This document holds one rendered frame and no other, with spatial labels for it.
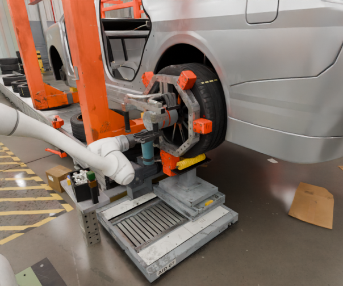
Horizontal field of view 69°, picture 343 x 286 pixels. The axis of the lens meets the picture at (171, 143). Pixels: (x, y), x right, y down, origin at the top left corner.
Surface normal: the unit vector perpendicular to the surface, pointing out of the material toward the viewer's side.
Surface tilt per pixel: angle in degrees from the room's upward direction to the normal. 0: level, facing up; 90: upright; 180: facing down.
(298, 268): 0
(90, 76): 90
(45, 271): 0
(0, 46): 90
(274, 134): 90
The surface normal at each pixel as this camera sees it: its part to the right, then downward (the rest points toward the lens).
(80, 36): 0.63, 0.28
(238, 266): -0.04, -0.92
